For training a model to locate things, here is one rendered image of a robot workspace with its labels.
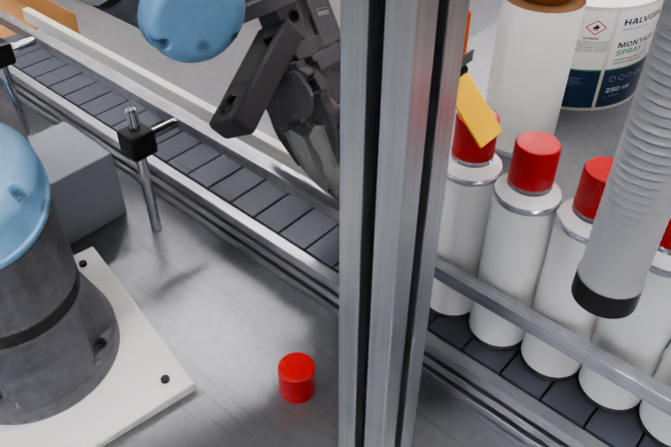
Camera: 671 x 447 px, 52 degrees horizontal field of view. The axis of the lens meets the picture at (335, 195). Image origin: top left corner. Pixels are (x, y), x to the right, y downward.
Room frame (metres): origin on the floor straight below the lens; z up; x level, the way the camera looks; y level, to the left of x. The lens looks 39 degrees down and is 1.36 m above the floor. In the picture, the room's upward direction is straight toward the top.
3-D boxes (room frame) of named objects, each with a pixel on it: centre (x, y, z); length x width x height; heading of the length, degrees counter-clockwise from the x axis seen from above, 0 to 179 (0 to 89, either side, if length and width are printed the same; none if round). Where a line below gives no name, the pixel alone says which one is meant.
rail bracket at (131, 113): (0.61, 0.20, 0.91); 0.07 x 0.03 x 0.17; 138
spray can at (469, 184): (0.44, -0.11, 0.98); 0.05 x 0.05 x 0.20
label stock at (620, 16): (0.88, -0.33, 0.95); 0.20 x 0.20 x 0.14
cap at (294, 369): (0.38, 0.04, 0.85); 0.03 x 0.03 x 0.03
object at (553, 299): (0.37, -0.19, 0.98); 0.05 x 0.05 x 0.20
